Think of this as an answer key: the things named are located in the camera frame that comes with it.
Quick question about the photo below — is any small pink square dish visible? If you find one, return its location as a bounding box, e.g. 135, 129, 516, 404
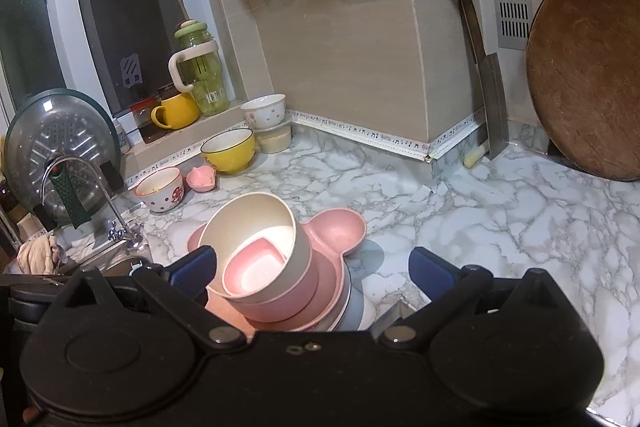
222, 237, 286, 296

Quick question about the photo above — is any pink round bowl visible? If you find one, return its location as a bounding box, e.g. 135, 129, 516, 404
226, 251, 319, 323

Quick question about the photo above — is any cream round bowl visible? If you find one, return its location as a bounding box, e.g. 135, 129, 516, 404
198, 192, 312, 303

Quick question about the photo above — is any pink bear-shaped plate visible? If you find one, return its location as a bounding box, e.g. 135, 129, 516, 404
205, 208, 367, 338

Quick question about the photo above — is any beige dish rag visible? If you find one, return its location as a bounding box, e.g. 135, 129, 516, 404
17, 234, 61, 275

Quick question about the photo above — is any chrome sink faucet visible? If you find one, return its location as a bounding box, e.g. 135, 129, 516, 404
39, 155, 145, 251

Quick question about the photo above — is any stainless steel sink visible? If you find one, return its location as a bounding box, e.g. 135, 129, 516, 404
55, 222, 153, 277

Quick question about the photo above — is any white bowl with red mushroom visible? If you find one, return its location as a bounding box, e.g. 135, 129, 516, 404
134, 167, 184, 213

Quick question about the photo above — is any small pink animal dish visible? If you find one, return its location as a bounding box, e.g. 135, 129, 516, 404
186, 165, 217, 193

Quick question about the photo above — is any white music-note edge strip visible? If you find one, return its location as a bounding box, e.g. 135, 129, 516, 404
120, 106, 486, 188

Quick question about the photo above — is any yellow bowl with dark rim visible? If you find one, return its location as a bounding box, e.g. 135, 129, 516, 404
201, 128, 256, 174

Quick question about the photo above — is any glass pot lid green rim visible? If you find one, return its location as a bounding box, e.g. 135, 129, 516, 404
3, 88, 122, 225

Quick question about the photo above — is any yellow mug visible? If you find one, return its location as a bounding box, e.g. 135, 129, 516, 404
151, 93, 201, 130

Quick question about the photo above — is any dark jar on sill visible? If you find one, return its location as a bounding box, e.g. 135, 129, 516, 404
130, 96, 167, 144

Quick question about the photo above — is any white bowl with pink hearts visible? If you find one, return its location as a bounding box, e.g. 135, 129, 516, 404
241, 94, 285, 130

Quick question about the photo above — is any round wooden cutting board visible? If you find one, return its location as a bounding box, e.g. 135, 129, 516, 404
525, 0, 639, 181

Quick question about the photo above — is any cleaver with wooden handle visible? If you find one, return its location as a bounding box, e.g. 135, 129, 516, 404
459, 0, 509, 159

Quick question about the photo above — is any green glass pitcher white handle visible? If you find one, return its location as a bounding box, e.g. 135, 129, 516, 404
168, 18, 229, 117

